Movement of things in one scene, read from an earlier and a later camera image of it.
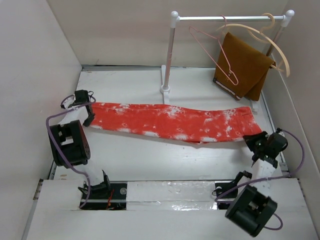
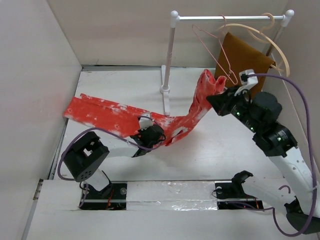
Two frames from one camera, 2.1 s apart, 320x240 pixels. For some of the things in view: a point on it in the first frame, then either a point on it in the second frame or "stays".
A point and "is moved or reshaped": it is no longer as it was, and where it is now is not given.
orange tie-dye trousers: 193,124 is moved or reshaped
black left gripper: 87,122 → 141,132
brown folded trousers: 242,69 stays
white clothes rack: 174,17 stays
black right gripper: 250,139 → 222,101
